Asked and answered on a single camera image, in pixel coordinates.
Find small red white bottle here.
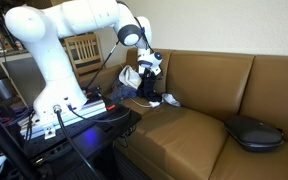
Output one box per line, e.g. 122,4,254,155
14,39,24,51

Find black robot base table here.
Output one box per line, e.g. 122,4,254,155
15,96,143,169

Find beige khaki pants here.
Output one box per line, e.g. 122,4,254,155
118,64,143,90

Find brown leather sofa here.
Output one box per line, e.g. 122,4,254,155
78,47,288,180

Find blue denim jeans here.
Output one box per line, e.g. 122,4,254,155
109,79,140,101

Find white charger cable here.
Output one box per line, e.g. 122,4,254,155
129,96,153,109

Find thick black base cable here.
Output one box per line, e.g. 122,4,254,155
52,104,102,180

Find thin blue cable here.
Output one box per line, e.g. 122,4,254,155
66,104,132,123

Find white power adapter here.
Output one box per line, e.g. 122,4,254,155
149,100,161,109

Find white sock grey toe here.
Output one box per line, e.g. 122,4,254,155
161,92,182,108

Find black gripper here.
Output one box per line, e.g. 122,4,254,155
142,67,163,83

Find dark navy garment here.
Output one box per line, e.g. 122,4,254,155
137,71,164,103

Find wooden slat-back chair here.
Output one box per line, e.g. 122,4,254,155
64,33,107,80

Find black tripod pole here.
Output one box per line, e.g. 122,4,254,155
0,101,40,180

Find black clamp orange handle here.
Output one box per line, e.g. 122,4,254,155
105,95,127,112
83,86,103,99

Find kitchen counter top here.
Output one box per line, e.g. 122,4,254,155
0,46,35,64

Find black oval hard case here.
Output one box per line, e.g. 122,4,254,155
224,114,285,154

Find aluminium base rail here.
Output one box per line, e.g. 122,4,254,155
18,99,108,140

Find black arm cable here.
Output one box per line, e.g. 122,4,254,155
85,16,155,89

